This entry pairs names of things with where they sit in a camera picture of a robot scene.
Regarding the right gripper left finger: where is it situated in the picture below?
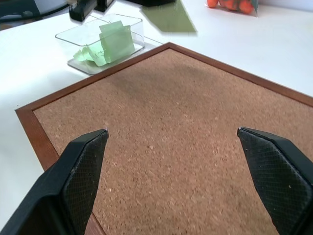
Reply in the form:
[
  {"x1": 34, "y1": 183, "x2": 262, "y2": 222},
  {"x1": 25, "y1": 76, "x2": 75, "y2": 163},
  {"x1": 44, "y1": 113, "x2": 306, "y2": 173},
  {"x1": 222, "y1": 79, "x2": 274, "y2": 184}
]
[{"x1": 0, "y1": 129, "x2": 109, "y2": 235}]

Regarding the light green paper note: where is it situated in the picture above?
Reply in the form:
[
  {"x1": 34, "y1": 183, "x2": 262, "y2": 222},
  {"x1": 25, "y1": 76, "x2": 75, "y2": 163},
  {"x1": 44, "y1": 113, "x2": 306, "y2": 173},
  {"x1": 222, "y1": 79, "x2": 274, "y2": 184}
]
[{"x1": 139, "y1": 0, "x2": 198, "y2": 35}]

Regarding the wood-framed cork board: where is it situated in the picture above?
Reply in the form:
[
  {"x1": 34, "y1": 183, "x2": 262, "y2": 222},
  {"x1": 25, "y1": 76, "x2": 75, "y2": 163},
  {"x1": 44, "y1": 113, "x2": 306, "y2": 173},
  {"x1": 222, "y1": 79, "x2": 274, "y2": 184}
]
[{"x1": 15, "y1": 42, "x2": 313, "y2": 235}]

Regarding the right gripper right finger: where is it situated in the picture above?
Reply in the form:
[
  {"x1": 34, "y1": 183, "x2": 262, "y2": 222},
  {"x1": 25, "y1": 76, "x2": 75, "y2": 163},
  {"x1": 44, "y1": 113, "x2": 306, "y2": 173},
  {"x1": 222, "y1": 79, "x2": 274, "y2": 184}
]
[{"x1": 236, "y1": 127, "x2": 313, "y2": 235}]

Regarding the clear plastic box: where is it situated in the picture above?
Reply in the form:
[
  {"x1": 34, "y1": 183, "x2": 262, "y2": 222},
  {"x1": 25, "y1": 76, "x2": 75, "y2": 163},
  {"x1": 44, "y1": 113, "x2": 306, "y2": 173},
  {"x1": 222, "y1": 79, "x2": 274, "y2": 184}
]
[{"x1": 54, "y1": 13, "x2": 164, "y2": 75}]

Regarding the bag of orange fruits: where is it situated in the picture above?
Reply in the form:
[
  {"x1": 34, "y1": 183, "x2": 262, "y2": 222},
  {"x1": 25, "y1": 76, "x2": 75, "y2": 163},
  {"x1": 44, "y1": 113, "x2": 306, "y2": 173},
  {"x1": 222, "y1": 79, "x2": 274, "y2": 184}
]
[{"x1": 205, "y1": 0, "x2": 260, "y2": 18}]

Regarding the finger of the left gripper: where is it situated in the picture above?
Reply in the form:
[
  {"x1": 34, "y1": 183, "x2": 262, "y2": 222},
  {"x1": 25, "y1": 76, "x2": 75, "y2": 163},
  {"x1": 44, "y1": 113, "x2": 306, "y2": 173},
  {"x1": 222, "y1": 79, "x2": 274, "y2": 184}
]
[{"x1": 129, "y1": 0, "x2": 177, "y2": 6}]

